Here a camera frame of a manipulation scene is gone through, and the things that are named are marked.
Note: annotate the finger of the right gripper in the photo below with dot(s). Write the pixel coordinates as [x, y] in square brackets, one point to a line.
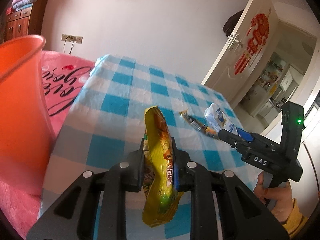
[244, 134]

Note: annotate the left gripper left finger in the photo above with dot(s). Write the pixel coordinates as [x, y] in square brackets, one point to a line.
[93, 206]

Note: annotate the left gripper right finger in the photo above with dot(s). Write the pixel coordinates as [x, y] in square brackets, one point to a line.
[222, 206]

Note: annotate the white blue plastic bag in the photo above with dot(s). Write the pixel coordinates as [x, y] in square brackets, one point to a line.
[218, 120]

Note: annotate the yellow snack bag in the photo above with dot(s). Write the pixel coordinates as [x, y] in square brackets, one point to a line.
[162, 198]

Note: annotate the orange plastic trash bucket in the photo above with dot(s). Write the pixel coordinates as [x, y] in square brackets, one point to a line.
[27, 135]

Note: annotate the person right hand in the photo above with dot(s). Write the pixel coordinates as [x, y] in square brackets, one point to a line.
[282, 196]

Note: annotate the yellow sleeve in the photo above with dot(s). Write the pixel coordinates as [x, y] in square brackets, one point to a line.
[295, 221]

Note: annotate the white open door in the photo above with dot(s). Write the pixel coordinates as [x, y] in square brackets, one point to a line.
[221, 76]

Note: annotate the blue white checkered cloth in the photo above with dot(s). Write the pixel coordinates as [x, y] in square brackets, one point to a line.
[106, 123]

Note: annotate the dark bag behind door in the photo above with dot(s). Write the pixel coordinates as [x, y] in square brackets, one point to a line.
[231, 23]

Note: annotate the red door decoration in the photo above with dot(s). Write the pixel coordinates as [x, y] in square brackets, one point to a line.
[257, 36]

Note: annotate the pink fleece bed blanket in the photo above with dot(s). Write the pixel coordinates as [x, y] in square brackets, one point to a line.
[63, 76]

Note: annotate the brown wooden cabinet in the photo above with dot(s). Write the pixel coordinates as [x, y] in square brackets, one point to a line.
[27, 21]

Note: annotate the wall power outlet strip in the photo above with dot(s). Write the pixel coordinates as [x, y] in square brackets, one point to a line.
[70, 38]

